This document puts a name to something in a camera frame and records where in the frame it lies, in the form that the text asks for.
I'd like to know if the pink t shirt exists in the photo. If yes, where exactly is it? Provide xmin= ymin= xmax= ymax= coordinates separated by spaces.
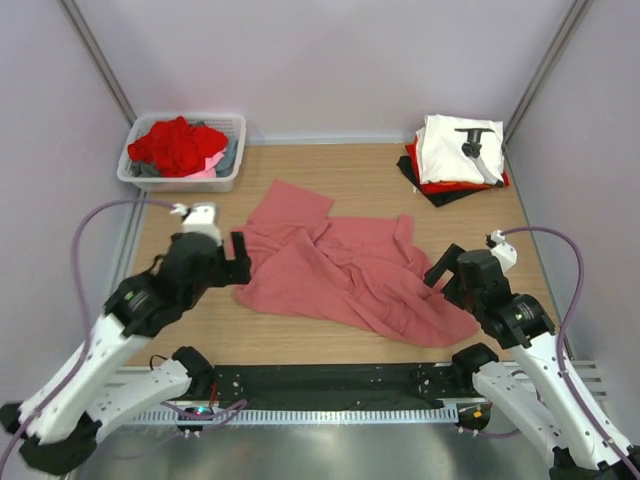
xmin=233 ymin=180 xmax=479 ymax=348

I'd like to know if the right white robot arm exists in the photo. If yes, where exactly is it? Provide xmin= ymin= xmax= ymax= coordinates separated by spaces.
xmin=424 ymin=242 xmax=639 ymax=479

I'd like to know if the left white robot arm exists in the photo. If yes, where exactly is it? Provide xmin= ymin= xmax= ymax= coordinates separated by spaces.
xmin=1 ymin=232 xmax=251 ymax=476

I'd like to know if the red folded t shirt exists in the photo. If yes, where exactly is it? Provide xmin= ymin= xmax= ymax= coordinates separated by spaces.
xmin=405 ymin=144 xmax=510 ymax=194

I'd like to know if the light pink garment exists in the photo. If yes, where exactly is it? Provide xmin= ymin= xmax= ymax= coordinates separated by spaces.
xmin=188 ymin=152 xmax=225 ymax=179

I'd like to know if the black folded t shirt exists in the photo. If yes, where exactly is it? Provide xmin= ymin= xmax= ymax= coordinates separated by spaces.
xmin=396 ymin=156 xmax=480 ymax=208

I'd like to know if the grey garment in basket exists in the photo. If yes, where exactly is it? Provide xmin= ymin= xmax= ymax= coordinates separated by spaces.
xmin=128 ymin=119 xmax=240 ymax=179

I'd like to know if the white folded printed t shirt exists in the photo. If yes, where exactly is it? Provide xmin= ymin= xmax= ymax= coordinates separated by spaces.
xmin=415 ymin=114 xmax=506 ymax=187

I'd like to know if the red crumpled t shirt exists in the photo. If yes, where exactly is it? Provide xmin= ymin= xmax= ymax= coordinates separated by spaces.
xmin=127 ymin=115 xmax=230 ymax=178

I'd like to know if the white plastic basket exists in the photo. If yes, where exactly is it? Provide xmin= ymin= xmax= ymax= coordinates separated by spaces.
xmin=117 ymin=112 xmax=247 ymax=193

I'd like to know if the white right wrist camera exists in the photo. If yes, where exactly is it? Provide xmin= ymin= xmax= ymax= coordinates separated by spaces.
xmin=486 ymin=230 xmax=518 ymax=273

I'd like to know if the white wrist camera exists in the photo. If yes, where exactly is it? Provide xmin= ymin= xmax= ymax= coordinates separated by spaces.
xmin=170 ymin=202 xmax=223 ymax=246
xmin=486 ymin=230 xmax=518 ymax=273

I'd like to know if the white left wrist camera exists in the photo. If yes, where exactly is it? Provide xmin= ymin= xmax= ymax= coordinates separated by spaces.
xmin=170 ymin=202 xmax=223 ymax=246

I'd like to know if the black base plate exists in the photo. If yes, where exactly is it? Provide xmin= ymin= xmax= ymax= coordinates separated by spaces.
xmin=164 ymin=363 xmax=494 ymax=412

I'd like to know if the grey cable duct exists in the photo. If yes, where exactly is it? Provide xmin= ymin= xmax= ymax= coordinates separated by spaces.
xmin=127 ymin=404 xmax=459 ymax=427

